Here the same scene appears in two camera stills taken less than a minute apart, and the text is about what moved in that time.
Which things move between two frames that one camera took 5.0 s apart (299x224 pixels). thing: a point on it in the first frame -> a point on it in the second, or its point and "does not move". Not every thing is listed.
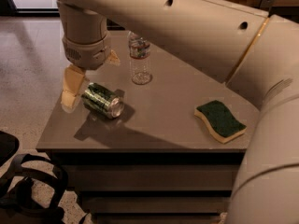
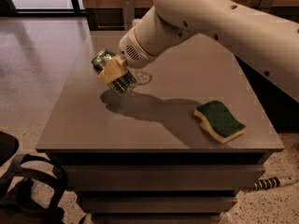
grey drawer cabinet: x=151 y=134 does not move
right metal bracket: x=267 y=1 does not move
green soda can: x=103 y=101 -> x=122 y=86
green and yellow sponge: x=220 y=120 does not move
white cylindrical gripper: x=88 y=54 -> x=135 y=51
